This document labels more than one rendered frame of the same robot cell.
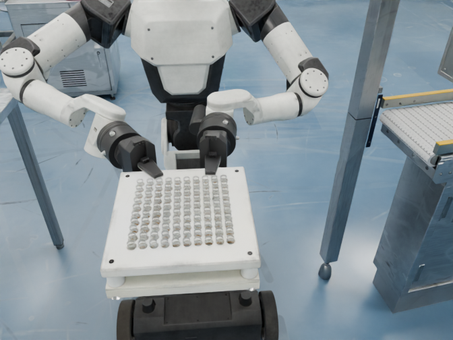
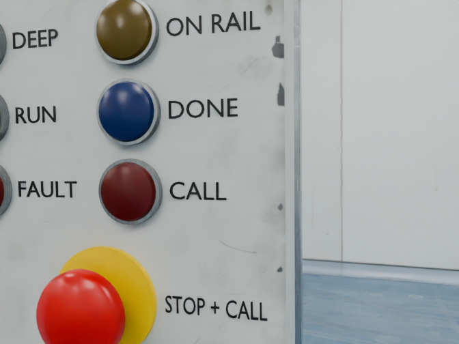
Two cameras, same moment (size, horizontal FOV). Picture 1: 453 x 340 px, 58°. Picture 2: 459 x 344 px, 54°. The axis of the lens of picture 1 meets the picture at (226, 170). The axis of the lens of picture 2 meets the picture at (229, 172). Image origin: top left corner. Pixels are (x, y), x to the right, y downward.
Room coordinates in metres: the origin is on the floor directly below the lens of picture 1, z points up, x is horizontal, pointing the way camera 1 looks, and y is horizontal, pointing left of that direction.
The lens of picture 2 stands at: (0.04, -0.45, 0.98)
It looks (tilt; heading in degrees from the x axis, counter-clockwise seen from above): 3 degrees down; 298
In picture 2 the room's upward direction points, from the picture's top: 1 degrees counter-clockwise
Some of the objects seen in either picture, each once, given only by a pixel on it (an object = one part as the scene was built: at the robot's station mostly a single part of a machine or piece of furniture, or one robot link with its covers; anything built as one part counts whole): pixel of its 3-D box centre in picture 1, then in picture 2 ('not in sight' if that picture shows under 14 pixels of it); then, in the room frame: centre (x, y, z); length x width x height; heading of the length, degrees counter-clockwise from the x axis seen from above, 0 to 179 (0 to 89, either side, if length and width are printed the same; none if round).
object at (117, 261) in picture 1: (182, 214); not in sight; (0.53, 0.08, 1.00); 0.25 x 0.24 x 0.02; 94
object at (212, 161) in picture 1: (211, 163); not in sight; (0.66, 0.03, 1.02); 0.06 x 0.03 x 0.02; 177
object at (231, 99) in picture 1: (232, 110); not in sight; (0.90, -0.02, 1.00); 0.13 x 0.07 x 0.09; 113
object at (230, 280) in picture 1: (184, 233); not in sight; (0.53, 0.08, 0.95); 0.24 x 0.24 x 0.02; 4
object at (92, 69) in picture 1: (72, 44); not in sight; (3.13, 1.19, 0.38); 0.63 x 0.57 x 0.76; 98
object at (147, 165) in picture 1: (151, 167); not in sight; (0.65, 0.15, 1.02); 0.06 x 0.03 x 0.02; 37
